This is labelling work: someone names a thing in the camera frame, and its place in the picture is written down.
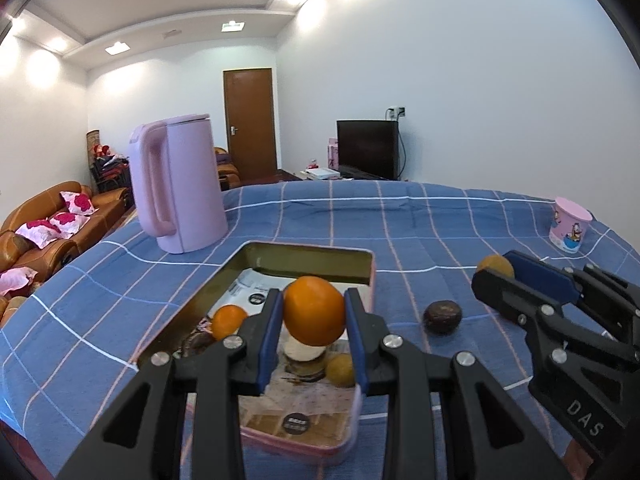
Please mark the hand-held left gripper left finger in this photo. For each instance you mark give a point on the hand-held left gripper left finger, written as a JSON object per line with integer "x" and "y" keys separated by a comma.
{"x": 269, "y": 347}

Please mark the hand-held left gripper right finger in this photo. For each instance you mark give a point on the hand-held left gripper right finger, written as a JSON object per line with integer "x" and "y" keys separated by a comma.
{"x": 356, "y": 350}

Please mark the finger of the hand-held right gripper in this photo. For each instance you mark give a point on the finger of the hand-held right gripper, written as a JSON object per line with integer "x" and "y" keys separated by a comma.
{"x": 500, "y": 290}
{"x": 542, "y": 277}

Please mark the small yellow longan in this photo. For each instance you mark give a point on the small yellow longan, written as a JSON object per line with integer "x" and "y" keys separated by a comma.
{"x": 496, "y": 264}
{"x": 340, "y": 371}

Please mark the small orange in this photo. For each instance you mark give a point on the small orange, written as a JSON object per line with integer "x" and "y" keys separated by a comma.
{"x": 227, "y": 321}

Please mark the dimpled orange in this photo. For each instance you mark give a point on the dimpled orange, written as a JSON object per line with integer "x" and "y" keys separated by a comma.
{"x": 314, "y": 315}

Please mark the pink tin box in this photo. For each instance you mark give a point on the pink tin box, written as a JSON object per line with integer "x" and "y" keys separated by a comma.
{"x": 310, "y": 260}

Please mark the pink cartoon cup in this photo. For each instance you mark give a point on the pink cartoon cup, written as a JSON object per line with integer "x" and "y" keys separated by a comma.
{"x": 570, "y": 230}

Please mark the printed leaflet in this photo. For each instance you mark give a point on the printed leaflet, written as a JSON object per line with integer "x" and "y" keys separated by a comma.
{"x": 300, "y": 410}

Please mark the blue plaid tablecloth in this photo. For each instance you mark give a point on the blue plaid tablecloth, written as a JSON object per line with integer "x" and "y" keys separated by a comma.
{"x": 450, "y": 220}

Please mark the pink electric kettle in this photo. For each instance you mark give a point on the pink electric kettle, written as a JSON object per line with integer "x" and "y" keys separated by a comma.
{"x": 190, "y": 195}

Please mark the white flat box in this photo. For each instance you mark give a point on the white flat box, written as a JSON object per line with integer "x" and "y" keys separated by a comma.
{"x": 320, "y": 173}

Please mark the brown leather armchair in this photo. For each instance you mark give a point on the brown leather armchair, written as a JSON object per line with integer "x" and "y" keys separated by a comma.
{"x": 225, "y": 172}

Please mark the black television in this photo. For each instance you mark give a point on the black television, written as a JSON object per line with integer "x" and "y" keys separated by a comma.
{"x": 367, "y": 150}

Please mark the pink carton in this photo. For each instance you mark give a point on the pink carton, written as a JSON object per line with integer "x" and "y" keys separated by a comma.
{"x": 333, "y": 155}

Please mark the brown wooden door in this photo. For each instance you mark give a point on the brown wooden door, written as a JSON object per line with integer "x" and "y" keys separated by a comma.
{"x": 250, "y": 125}

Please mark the red floral cushion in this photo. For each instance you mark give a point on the red floral cushion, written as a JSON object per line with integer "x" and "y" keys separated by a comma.
{"x": 69, "y": 223}
{"x": 37, "y": 234}
{"x": 76, "y": 202}
{"x": 15, "y": 281}

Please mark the dark chair with clothes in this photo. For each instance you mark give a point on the dark chair with clothes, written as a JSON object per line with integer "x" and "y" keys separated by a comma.
{"x": 111, "y": 172}

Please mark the brown leather sofa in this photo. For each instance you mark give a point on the brown leather sofa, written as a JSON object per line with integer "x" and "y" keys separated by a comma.
{"x": 30, "y": 210}

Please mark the square ceiling light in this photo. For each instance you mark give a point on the square ceiling light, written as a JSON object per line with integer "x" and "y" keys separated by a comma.
{"x": 233, "y": 25}
{"x": 117, "y": 47}

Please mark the wall socket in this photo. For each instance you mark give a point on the wall socket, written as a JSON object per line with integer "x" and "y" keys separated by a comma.
{"x": 395, "y": 111}

